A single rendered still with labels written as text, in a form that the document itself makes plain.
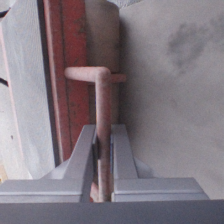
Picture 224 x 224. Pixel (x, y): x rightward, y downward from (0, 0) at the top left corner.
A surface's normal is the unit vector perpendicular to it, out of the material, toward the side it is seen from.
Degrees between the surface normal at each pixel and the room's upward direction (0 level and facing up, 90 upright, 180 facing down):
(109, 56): 93
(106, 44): 87
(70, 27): 90
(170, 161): 0
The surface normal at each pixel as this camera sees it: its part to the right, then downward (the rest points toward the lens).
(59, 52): 0.66, 0.20
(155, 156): -0.75, 0.18
